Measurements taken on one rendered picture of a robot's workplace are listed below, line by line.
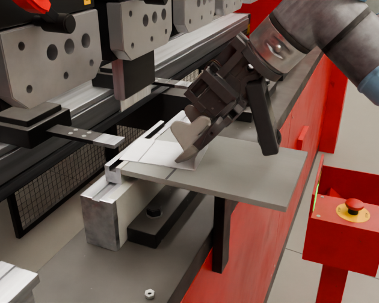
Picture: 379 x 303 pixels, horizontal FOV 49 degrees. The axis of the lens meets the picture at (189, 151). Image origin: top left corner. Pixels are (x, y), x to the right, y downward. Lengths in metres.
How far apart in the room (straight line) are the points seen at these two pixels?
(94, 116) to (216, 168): 0.45
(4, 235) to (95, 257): 1.64
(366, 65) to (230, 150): 0.28
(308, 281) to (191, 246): 1.30
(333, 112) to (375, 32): 2.36
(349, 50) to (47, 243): 1.85
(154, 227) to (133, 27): 0.32
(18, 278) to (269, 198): 0.34
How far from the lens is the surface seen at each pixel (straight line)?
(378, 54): 0.56
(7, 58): 0.42
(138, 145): 0.74
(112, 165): 0.69
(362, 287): 2.01
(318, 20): 0.56
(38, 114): 0.83
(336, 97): 2.88
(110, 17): 0.58
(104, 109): 1.07
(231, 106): 0.61
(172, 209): 0.74
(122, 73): 0.65
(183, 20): 0.75
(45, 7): 0.40
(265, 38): 0.58
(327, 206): 1.01
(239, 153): 0.71
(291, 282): 1.94
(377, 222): 1.00
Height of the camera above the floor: 1.33
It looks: 27 degrees down
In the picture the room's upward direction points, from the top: straight up
